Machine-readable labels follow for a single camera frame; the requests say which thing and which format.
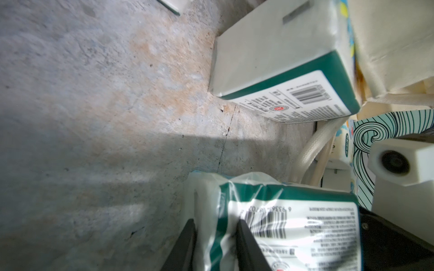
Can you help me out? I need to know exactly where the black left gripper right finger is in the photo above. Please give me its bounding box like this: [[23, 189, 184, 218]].
[[235, 219, 271, 271]]

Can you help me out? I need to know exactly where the elephant print tissue pack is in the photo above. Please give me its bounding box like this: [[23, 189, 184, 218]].
[[326, 119, 355, 170]]

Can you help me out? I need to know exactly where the green blue tissue pack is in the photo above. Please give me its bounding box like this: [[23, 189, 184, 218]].
[[209, 0, 361, 124]]

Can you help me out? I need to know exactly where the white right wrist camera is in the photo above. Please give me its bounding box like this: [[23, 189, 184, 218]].
[[368, 134, 434, 244]]

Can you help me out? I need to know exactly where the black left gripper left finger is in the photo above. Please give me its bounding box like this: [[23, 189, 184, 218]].
[[160, 219, 197, 271]]

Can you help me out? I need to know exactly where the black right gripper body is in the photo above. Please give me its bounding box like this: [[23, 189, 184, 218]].
[[358, 207, 434, 271]]

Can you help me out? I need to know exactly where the green barcode tissue pack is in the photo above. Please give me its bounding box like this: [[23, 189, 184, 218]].
[[182, 171, 362, 271]]

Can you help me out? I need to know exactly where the floral canvas tote bag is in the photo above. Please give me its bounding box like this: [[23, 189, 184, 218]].
[[289, 0, 434, 187]]

